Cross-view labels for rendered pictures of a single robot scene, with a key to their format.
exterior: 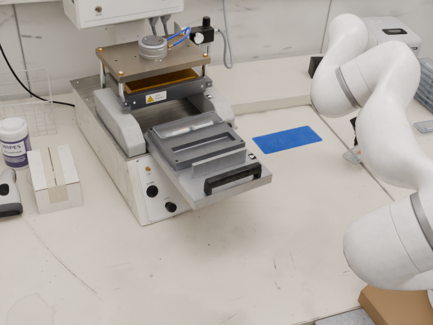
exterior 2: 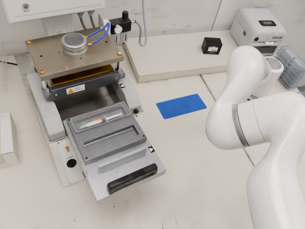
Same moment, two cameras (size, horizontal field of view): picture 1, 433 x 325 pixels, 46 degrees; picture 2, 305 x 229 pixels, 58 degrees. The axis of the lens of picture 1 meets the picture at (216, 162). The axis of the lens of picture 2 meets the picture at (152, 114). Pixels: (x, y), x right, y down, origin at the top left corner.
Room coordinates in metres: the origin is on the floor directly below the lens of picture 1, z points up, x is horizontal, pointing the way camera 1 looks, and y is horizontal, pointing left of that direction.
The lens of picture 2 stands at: (0.58, -0.02, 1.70)
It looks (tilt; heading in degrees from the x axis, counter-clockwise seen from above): 50 degrees down; 354
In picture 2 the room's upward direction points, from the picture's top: 12 degrees clockwise
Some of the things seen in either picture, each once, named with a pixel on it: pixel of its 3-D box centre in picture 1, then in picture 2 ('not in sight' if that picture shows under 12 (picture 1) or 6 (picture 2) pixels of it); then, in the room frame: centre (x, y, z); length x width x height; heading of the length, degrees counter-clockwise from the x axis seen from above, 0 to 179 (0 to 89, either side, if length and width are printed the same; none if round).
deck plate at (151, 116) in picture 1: (149, 103); (76, 82); (1.34, 0.22, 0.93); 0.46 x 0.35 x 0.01; 33
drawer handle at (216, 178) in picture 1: (233, 177); (132, 178); (0.93, -0.04, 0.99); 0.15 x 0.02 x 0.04; 123
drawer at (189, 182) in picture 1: (204, 152); (112, 143); (1.05, 0.03, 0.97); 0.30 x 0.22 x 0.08; 33
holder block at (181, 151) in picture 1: (196, 138); (106, 130); (1.09, 0.06, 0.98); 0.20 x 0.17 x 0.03; 123
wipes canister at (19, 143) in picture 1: (15, 142); not in sight; (1.22, 0.60, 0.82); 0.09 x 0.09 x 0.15
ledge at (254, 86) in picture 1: (311, 78); (203, 52); (1.85, -0.36, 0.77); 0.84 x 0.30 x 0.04; 111
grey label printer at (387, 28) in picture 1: (383, 46); (257, 32); (1.96, -0.64, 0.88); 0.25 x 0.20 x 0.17; 15
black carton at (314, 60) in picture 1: (321, 67); (211, 46); (1.84, -0.39, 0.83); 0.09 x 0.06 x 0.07; 98
